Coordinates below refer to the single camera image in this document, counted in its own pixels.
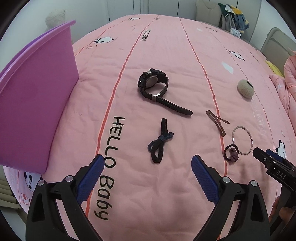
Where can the beige headboard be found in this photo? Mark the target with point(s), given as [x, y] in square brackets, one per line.
[278, 47]

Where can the pink folded quilt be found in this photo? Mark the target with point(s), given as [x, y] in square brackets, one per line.
[285, 87]

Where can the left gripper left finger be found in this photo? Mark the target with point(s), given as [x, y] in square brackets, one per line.
[44, 221]

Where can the pile of clothes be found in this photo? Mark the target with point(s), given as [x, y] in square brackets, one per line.
[233, 20]

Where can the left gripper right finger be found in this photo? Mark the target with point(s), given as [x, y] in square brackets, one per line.
[251, 219]

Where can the beige chair with clothes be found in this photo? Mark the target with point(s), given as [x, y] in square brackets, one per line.
[210, 12]

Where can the pink bed sheet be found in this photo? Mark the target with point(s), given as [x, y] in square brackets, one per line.
[147, 190]

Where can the white plush toy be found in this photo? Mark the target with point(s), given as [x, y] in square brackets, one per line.
[55, 18]

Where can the black wrist watch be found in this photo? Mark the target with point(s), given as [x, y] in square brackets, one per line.
[153, 77]

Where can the purple plastic bin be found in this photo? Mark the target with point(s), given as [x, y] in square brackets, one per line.
[35, 87]

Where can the brown hair clip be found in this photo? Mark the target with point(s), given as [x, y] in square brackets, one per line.
[217, 122]

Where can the beige fuzzy round pouch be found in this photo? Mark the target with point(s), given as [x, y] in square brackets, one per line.
[245, 88]

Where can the yellow cloth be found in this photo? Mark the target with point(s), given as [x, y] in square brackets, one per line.
[274, 69]

